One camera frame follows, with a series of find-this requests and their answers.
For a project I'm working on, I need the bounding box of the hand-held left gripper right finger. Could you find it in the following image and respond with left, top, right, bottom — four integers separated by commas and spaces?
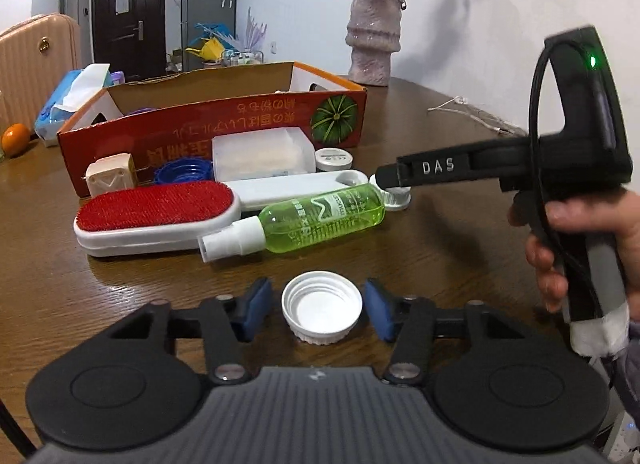
364, 278, 536, 386

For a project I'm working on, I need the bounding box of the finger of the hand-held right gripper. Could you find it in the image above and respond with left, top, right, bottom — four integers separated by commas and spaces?
374, 162, 401, 191

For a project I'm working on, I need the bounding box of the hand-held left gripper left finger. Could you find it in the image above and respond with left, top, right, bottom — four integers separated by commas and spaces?
106, 278, 273, 386

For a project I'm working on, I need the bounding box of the small white cap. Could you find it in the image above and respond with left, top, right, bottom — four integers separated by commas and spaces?
382, 185, 412, 211

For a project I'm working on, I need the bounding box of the small round white jar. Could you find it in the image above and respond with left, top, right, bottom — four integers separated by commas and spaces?
315, 147, 355, 172

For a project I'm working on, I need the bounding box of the wide white bottle cap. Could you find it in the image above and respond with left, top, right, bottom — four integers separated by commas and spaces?
281, 271, 364, 346

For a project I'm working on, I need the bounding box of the green spray bottle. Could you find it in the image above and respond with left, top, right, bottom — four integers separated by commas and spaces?
198, 183, 386, 265

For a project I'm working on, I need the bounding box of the white oblong plastic case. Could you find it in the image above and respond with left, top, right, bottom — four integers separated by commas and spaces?
227, 169, 371, 212

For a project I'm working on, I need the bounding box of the translucent plastic box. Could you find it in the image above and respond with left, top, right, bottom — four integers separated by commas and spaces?
211, 127, 317, 182

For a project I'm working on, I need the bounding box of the red lint brush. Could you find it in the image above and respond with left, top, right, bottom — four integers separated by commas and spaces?
73, 181, 242, 257

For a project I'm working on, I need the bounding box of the blue ring lid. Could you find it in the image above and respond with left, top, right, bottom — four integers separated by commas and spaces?
154, 157, 213, 188

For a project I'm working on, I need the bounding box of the red cardboard box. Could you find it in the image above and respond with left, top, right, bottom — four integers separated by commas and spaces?
56, 62, 368, 197

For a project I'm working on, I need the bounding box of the beige cube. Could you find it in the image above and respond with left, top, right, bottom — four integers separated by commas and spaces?
85, 153, 136, 199

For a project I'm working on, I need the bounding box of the person's right hand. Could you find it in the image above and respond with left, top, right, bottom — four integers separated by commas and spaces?
507, 188, 640, 315

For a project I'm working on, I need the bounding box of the pink ceramic vase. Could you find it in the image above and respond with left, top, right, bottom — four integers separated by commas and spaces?
345, 0, 404, 88

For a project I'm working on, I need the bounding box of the purple feather decoration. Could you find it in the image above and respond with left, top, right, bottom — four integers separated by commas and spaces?
242, 7, 268, 52

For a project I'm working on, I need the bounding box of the yellow watering can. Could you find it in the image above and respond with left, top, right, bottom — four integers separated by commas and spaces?
186, 37, 223, 65

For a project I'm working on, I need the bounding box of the blue tissue pack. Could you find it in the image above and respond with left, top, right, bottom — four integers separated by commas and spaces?
34, 63, 125, 147

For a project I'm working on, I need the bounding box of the orange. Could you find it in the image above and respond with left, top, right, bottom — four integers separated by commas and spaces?
1, 123, 32, 157

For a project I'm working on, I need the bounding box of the dark brown door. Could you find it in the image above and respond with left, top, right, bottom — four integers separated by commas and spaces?
91, 0, 167, 82

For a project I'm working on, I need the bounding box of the pink suitcase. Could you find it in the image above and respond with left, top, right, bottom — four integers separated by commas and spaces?
0, 13, 82, 137

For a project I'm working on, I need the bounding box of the white earphone cable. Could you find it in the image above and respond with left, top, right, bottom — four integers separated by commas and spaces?
427, 96, 528, 136

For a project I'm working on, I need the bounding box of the wire rack with bottles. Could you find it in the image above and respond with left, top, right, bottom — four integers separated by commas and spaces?
220, 49, 266, 68

